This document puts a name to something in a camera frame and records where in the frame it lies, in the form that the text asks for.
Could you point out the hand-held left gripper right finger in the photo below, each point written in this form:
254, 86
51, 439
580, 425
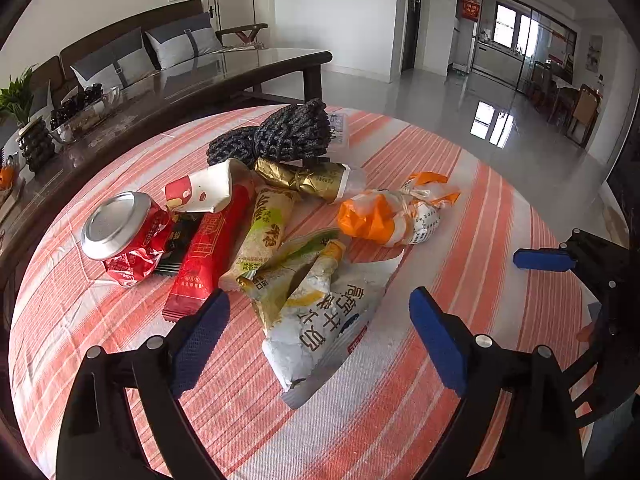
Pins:
440, 340

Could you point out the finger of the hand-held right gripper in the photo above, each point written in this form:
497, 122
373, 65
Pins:
542, 260
610, 360

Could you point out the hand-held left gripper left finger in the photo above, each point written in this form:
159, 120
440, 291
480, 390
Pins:
200, 340

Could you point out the dark snack wrapper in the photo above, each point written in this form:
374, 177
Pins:
177, 240

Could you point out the crushed red drink can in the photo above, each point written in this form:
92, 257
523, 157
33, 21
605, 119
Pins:
135, 255

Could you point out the red and white paper cup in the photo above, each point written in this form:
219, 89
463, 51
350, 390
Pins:
210, 185

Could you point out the long red snack wrapper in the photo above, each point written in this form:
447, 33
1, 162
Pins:
205, 260

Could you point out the orange striped tablecloth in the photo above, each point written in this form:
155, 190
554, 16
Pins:
450, 200

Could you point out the torn yellow green wrapper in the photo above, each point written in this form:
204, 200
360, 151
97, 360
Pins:
295, 272

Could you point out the large white food packet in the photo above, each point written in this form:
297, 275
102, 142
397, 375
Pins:
320, 345

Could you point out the long green yellow snack wrapper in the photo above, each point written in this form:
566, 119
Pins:
265, 230

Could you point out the orange and white plastic bag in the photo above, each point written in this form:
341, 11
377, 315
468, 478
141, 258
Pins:
385, 215

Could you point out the wooden dining chair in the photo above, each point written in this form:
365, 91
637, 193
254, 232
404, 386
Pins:
584, 112

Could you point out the gold foil wrapper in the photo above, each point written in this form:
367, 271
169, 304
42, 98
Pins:
310, 180

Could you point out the small black foam net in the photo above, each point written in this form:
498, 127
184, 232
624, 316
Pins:
230, 147

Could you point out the large black foam net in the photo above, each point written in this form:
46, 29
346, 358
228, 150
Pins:
295, 130

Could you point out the white printed plastic box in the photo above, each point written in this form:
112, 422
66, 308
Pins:
339, 127

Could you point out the dark wooden coffee table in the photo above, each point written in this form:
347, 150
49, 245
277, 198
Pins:
200, 90

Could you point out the orange fruit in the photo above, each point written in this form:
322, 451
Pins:
5, 177

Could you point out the glass tray with dark items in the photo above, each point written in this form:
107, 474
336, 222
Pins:
82, 115

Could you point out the black ribbed vase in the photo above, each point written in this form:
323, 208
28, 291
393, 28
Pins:
36, 145

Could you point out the dark wooden door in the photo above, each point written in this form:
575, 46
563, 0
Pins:
412, 25

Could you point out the grey and white cushion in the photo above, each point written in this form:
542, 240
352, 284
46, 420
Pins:
182, 40
115, 60
41, 97

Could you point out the green potted plant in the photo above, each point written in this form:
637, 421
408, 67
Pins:
17, 95

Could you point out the dark wooden sofa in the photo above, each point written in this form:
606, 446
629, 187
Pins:
100, 42

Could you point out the red wall sign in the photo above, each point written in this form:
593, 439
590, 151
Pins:
469, 10

